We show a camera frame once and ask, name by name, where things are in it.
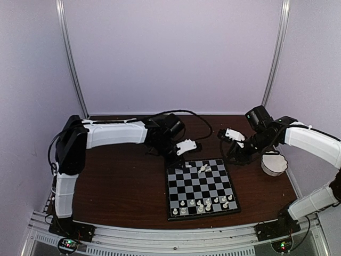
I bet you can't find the right aluminium frame post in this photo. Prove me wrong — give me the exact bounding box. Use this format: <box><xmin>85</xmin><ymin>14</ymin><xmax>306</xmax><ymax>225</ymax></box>
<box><xmin>262</xmin><ymin>0</ymin><xmax>291</xmax><ymax>107</ymax></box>

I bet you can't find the white chess king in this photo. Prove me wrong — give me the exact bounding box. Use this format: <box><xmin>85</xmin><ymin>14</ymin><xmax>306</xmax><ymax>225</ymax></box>
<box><xmin>205</xmin><ymin>198</ymin><xmax>212</xmax><ymax>211</ymax></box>

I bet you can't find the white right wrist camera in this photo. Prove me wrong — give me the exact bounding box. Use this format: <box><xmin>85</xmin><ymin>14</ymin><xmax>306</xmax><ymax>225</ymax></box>
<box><xmin>217</xmin><ymin>128</ymin><xmax>246</xmax><ymax>148</ymax></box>

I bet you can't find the aluminium front rail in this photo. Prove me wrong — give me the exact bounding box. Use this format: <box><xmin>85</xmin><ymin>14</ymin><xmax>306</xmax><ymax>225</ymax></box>
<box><xmin>19</xmin><ymin>211</ymin><xmax>331</xmax><ymax>255</ymax></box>

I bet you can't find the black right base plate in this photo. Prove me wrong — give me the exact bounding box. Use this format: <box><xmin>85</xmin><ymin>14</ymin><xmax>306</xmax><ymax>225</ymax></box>
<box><xmin>254</xmin><ymin>220</ymin><xmax>301</xmax><ymax>242</ymax></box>

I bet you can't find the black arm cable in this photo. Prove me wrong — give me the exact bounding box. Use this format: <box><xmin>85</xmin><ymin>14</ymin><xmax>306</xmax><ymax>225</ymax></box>
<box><xmin>47</xmin><ymin>109</ymin><xmax>213</xmax><ymax>174</ymax></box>
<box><xmin>217</xmin><ymin>134</ymin><xmax>280</xmax><ymax>164</ymax></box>

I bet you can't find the black and white chessboard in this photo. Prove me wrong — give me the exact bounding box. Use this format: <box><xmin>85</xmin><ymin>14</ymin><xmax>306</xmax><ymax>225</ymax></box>
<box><xmin>166</xmin><ymin>158</ymin><xmax>241</xmax><ymax>221</ymax></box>

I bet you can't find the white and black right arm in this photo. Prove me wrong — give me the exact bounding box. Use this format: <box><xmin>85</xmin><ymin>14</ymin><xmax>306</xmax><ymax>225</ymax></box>
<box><xmin>230</xmin><ymin>103</ymin><xmax>340</xmax><ymax>223</ymax></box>

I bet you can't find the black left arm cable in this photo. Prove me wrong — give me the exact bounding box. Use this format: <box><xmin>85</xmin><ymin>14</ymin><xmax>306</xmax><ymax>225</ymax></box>
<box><xmin>47</xmin><ymin>109</ymin><xmax>213</xmax><ymax>174</ymax></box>

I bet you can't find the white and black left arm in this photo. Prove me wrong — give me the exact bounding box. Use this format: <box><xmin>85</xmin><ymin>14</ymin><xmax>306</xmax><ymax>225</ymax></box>
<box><xmin>48</xmin><ymin>114</ymin><xmax>185</xmax><ymax>237</ymax></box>

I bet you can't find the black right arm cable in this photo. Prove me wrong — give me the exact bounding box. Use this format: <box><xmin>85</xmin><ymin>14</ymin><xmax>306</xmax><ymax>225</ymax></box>
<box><xmin>217</xmin><ymin>134</ymin><xmax>280</xmax><ymax>164</ymax></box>

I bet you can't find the white scalloped bowl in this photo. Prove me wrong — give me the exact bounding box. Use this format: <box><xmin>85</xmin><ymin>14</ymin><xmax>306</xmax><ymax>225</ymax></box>
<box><xmin>261</xmin><ymin>151</ymin><xmax>288</xmax><ymax>177</ymax></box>

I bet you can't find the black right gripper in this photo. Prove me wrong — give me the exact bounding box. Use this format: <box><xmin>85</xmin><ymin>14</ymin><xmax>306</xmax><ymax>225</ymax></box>
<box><xmin>224</xmin><ymin>129</ymin><xmax>275</xmax><ymax>166</ymax></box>

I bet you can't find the left aluminium frame post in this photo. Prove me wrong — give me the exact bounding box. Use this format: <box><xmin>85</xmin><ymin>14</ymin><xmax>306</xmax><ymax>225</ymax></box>
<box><xmin>55</xmin><ymin>0</ymin><xmax>90</xmax><ymax>118</ymax></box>

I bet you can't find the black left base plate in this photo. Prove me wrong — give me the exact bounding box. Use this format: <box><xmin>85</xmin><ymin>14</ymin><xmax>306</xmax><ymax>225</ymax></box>
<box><xmin>48</xmin><ymin>218</ymin><xmax>95</xmax><ymax>242</ymax></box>

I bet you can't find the aluminium frame post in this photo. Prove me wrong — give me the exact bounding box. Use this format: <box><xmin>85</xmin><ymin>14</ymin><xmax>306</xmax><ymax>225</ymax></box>
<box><xmin>55</xmin><ymin>0</ymin><xmax>90</xmax><ymax>118</ymax></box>
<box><xmin>262</xmin><ymin>0</ymin><xmax>291</xmax><ymax>107</ymax></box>

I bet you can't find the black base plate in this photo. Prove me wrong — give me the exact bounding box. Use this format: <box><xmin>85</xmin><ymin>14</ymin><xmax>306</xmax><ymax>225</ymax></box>
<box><xmin>48</xmin><ymin>218</ymin><xmax>95</xmax><ymax>242</ymax></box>
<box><xmin>254</xmin><ymin>220</ymin><xmax>301</xmax><ymax>242</ymax></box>

